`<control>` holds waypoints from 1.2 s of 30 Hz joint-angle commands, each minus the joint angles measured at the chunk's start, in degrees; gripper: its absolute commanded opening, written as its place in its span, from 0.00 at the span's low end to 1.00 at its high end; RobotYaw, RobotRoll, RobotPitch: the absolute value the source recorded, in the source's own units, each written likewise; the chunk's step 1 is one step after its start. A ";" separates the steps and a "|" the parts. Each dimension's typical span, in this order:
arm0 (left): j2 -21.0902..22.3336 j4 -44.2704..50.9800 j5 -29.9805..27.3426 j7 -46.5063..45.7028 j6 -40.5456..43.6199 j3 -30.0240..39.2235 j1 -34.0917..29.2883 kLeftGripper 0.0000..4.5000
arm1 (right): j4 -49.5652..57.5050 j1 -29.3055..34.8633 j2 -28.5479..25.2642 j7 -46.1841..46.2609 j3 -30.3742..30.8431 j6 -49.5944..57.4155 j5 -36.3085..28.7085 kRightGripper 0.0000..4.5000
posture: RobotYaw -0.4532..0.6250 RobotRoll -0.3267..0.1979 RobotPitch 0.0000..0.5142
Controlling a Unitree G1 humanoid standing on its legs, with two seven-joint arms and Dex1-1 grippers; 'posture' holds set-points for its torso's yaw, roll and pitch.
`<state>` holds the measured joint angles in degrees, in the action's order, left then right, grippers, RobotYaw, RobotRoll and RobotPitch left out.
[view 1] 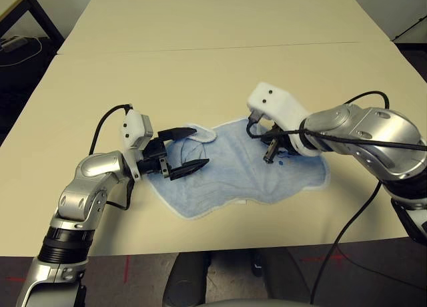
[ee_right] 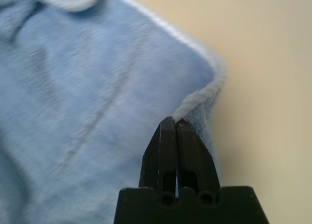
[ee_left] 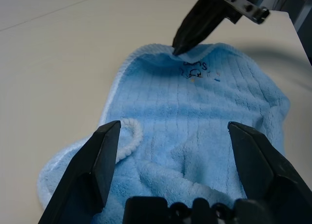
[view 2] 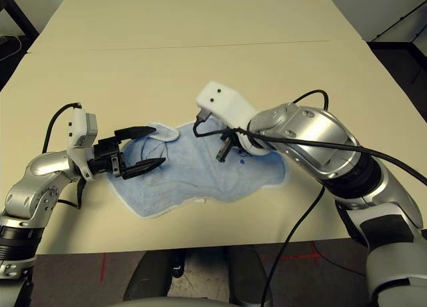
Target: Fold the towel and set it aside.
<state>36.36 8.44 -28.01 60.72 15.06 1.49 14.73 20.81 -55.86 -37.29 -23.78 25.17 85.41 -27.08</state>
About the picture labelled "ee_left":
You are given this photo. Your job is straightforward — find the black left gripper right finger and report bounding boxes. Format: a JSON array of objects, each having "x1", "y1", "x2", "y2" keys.
[{"x1": 227, "y1": 121, "x2": 312, "y2": 224}]

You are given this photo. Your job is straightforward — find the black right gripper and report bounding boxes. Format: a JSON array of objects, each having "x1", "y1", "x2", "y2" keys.
[{"x1": 173, "y1": 0, "x2": 271, "y2": 56}]

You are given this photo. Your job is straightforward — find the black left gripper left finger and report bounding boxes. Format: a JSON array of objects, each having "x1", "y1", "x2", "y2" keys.
[{"x1": 39, "y1": 120, "x2": 122, "y2": 224}]

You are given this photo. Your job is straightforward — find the light blue terry towel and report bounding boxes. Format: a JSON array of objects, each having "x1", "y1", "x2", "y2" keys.
[{"x1": 36, "y1": 42, "x2": 292, "y2": 224}]

